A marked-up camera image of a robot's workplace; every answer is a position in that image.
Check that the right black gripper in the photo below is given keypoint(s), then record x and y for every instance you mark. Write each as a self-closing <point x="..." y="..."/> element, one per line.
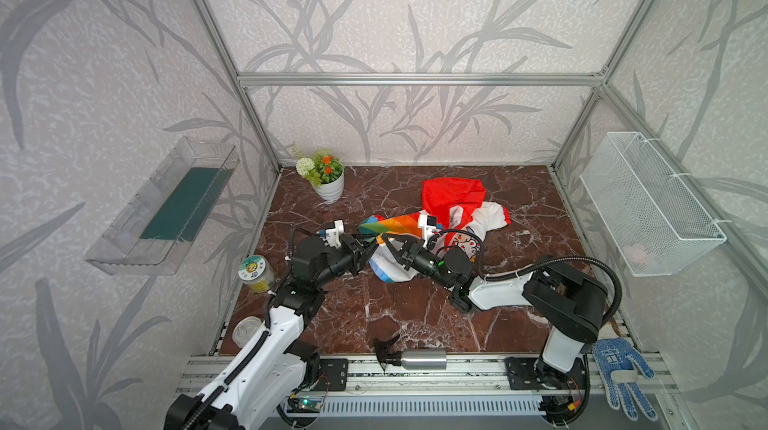
<point x="408" y="250"/>

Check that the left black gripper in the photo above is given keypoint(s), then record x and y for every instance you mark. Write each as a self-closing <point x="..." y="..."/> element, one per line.
<point x="358" y="247"/>

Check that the rainbow striped kids jacket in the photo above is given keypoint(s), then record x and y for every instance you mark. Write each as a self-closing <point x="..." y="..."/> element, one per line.
<point x="458" y="206"/>

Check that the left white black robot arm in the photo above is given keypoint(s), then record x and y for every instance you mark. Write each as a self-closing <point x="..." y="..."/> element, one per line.
<point x="275" y="363"/>

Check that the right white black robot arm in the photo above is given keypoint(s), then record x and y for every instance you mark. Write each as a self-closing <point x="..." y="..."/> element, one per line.
<point x="577" y="294"/>

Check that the white potted artificial plant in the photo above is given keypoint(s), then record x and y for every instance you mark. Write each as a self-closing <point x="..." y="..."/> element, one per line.
<point x="323" y="171"/>

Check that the silver metal spray bottle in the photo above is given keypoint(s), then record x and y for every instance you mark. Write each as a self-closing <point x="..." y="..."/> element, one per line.
<point x="418" y="359"/>

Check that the clear plastic cup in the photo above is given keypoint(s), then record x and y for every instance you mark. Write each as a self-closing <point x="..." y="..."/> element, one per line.
<point x="245" y="329"/>

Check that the blue dotted work glove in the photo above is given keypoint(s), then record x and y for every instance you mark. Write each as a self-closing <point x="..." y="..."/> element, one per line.
<point x="620" y="365"/>

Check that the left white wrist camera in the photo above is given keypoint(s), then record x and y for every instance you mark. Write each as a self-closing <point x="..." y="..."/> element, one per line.
<point x="333" y="235"/>

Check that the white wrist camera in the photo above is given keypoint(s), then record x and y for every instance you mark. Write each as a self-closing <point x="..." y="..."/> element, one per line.
<point x="428" y="225"/>
<point x="333" y="235"/>

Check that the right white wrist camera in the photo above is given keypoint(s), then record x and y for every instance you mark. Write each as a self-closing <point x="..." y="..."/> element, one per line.
<point x="428" y="225"/>

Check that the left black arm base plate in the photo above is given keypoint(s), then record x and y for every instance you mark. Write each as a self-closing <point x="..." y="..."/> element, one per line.
<point x="302" y="368"/>

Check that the aluminium front rail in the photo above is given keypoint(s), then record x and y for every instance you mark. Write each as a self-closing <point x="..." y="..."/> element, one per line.
<point x="472" y="373"/>

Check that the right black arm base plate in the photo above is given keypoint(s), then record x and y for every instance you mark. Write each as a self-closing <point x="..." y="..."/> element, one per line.
<point x="531" y="373"/>

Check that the clear acrylic wall shelf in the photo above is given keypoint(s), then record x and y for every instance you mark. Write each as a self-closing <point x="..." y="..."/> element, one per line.
<point x="152" y="235"/>

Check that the white wire mesh basket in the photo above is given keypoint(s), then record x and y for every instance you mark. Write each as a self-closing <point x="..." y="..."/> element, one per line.
<point x="653" y="217"/>

